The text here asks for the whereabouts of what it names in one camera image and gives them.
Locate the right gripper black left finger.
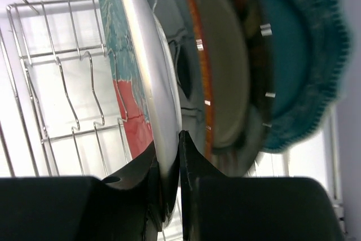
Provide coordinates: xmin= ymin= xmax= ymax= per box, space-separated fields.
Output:
xmin=1 ymin=144 xmax=162 ymax=240

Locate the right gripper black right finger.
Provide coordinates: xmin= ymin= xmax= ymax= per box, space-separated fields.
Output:
xmin=179 ymin=131 xmax=345 ymax=240

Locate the red teal floral plate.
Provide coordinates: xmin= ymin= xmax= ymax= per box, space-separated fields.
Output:
xmin=98 ymin=0 xmax=182 ymax=226

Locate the teal scalloped plate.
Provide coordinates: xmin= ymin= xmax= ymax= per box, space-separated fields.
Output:
xmin=261 ymin=0 xmax=352 ymax=154

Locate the brown rim cream plate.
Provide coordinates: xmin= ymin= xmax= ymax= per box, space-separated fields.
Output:
xmin=187 ymin=0 xmax=274 ymax=177

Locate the metal wire dish rack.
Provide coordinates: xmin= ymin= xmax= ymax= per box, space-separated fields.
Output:
xmin=1 ymin=0 xmax=131 ymax=178

